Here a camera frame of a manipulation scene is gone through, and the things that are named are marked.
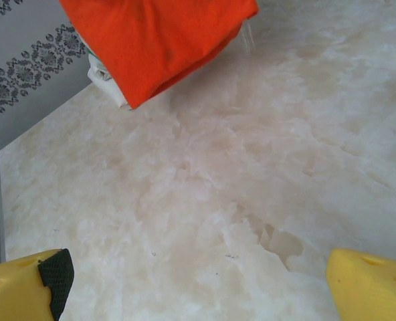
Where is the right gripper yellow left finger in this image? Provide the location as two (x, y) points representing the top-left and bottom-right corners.
(0, 248), (76, 321)

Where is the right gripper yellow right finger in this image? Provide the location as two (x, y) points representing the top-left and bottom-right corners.
(324, 247), (396, 321)

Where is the orange t-shirt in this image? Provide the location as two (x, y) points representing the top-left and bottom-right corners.
(58, 0), (260, 110)

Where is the white folded t-shirt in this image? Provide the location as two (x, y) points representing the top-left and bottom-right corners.
(86, 55), (136, 110)

